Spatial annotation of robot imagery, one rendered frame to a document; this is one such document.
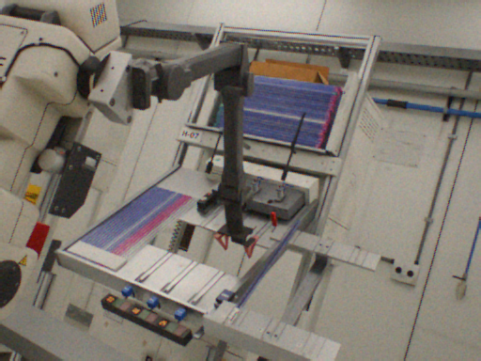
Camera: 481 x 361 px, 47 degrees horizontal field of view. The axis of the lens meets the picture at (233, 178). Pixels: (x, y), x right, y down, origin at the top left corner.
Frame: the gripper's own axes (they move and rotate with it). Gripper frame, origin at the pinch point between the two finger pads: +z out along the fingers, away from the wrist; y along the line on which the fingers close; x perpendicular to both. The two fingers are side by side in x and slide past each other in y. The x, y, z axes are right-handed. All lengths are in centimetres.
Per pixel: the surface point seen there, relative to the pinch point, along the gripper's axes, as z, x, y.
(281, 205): -4.5, -25.4, -2.8
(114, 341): 42, 26, 45
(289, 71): -24, -104, 36
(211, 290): 1.3, 18.7, -2.3
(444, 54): -1, -213, -8
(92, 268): 0.3, 29.9, 39.8
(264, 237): 1.5, -12.6, -2.8
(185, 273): 1.4, 16.1, 10.4
